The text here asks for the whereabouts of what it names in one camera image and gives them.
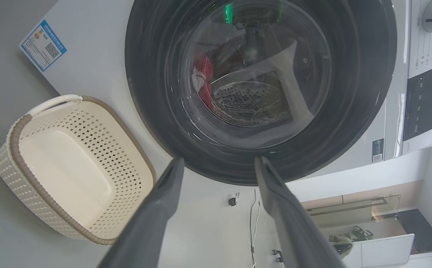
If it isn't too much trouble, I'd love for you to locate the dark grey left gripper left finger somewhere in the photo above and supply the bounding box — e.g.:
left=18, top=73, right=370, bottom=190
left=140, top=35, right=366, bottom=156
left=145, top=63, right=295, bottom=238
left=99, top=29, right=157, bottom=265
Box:
left=98, top=158, right=185, bottom=268

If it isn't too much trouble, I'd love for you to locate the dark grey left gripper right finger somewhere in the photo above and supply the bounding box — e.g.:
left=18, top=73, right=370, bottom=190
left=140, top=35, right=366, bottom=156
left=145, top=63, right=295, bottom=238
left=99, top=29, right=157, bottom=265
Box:
left=255, top=156, right=347, bottom=268

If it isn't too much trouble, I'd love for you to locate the red and white garment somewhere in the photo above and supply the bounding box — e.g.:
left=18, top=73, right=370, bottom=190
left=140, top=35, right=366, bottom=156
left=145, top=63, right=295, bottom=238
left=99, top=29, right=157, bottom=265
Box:
left=192, top=55, right=216, bottom=112

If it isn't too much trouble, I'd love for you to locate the washing machine glass door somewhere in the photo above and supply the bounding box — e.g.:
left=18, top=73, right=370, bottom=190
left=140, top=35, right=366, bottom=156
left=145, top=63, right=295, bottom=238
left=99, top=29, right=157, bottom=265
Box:
left=125, top=0, right=398, bottom=186

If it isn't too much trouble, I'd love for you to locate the cream perforated laundry basket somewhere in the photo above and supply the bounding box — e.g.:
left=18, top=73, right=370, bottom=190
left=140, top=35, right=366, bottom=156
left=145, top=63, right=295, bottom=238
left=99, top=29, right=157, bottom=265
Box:
left=0, top=95, right=158, bottom=245

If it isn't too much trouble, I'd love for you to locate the steel drum with red clothes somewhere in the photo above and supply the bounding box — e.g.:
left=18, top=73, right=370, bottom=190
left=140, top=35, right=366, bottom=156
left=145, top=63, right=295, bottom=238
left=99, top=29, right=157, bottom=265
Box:
left=210, top=70, right=295, bottom=128

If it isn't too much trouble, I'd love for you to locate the dark washing machine display panel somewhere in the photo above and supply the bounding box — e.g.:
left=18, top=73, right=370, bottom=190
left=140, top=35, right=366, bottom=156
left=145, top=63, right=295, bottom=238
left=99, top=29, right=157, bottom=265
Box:
left=402, top=61, right=432, bottom=142

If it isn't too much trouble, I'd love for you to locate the white front-load washing machine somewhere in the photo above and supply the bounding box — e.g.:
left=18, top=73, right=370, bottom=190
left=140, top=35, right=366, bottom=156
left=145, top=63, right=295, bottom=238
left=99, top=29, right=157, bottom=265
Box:
left=19, top=0, right=432, bottom=185

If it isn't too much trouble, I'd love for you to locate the camouflage cloth bundle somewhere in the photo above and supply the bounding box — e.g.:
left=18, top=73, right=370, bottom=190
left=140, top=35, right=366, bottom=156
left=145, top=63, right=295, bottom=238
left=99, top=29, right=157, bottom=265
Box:
left=329, top=226, right=374, bottom=259

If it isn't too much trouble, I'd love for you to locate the white cabinet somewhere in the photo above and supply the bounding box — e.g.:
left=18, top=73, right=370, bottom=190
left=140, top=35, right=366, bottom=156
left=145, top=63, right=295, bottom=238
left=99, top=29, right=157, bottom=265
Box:
left=344, top=233, right=416, bottom=268

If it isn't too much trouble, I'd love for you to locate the small dark QR sticker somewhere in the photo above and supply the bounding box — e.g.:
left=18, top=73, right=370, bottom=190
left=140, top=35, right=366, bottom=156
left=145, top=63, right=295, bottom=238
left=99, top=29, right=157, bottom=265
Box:
left=372, top=138, right=384, bottom=163

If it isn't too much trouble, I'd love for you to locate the blue energy label sticker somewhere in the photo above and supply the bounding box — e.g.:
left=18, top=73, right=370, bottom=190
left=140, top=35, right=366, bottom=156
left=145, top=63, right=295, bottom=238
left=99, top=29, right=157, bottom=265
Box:
left=19, top=19, right=67, bottom=72

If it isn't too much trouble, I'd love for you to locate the thin wall cable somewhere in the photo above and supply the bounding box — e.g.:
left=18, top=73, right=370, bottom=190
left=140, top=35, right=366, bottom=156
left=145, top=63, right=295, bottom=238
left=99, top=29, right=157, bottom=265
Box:
left=249, top=189, right=262, bottom=268

